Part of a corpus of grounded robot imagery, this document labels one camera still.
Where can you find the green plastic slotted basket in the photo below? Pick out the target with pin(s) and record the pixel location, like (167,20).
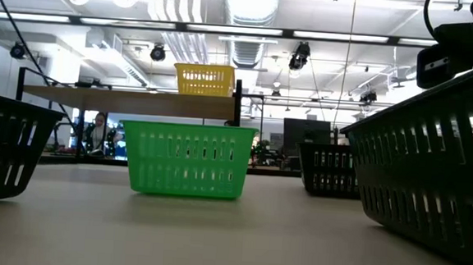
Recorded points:
(185,160)
(423,168)

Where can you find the black plastic slotted basket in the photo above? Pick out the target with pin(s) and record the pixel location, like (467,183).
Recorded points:
(3,176)
(324,171)

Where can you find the wooden shelf with black legs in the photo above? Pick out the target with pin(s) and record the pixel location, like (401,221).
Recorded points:
(139,102)

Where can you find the white LED light strip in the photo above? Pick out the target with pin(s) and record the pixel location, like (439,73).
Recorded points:
(341,36)
(234,29)
(417,41)
(128,23)
(29,17)

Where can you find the black ceiling spotlight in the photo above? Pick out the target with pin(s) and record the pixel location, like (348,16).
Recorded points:
(17,51)
(157,53)
(299,56)
(368,97)

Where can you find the yellow plastic slotted basket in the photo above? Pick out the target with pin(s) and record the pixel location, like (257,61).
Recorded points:
(205,67)

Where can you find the black computer monitor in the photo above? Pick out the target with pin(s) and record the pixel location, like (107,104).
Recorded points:
(306,130)

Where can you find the person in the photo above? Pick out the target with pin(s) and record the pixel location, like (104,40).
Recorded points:
(98,134)

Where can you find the green potted plant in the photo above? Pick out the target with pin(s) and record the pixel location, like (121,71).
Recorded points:
(262,148)

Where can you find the black overhead rig frame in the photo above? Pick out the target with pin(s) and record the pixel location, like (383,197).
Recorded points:
(181,26)

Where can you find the silver ceiling ventilation duct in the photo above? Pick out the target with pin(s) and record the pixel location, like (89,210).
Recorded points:
(250,10)

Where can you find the black aluminium table frame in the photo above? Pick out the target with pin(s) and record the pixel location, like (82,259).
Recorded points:
(95,161)

